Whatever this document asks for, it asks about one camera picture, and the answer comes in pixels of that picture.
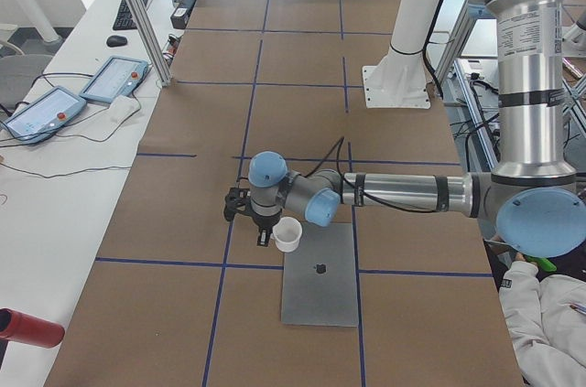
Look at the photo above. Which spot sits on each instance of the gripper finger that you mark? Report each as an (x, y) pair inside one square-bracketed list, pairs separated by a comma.
[(267, 237), (261, 240)]

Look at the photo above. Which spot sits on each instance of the aluminium frame post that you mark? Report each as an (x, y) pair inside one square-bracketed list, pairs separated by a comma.
[(149, 40)]

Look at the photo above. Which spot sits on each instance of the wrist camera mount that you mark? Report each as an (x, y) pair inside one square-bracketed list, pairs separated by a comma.
[(237, 201)]

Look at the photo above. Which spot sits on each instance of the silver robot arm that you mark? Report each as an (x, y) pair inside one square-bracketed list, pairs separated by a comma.
[(531, 101)]

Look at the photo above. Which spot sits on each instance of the black desktop box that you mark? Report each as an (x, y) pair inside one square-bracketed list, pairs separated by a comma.
[(181, 15)]

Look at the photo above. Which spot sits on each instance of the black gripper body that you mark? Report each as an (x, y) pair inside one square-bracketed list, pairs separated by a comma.
[(262, 221)]

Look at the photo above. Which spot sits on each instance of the far blue teach pendant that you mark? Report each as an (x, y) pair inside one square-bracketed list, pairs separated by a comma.
[(118, 76)]

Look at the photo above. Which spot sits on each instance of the black computer mouse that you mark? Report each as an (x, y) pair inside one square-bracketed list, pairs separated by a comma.
[(115, 41)]

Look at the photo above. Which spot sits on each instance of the near blue teach pendant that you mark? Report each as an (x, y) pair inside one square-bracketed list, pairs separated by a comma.
[(43, 118)]

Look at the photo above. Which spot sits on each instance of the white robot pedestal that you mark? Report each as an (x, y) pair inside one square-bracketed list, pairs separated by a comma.
[(399, 79)]

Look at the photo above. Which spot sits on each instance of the green handled tool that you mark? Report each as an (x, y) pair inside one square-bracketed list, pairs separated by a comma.
[(543, 263)]

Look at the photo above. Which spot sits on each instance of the grey closed laptop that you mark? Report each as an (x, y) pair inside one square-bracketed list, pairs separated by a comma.
[(319, 279)]

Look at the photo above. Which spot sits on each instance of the white cloth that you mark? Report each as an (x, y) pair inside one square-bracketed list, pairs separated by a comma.
[(121, 108)]

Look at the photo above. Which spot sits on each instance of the red bottle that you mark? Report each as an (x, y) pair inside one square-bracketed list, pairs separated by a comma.
[(23, 328)]

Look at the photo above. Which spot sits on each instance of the blue teach pendant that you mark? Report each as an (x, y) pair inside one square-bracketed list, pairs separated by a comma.
[(43, 118), (118, 76)]

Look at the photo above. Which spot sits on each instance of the white cup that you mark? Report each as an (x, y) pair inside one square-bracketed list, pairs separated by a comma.
[(286, 234)]

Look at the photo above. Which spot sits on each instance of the seated person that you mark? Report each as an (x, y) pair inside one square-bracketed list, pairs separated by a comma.
[(544, 312)]

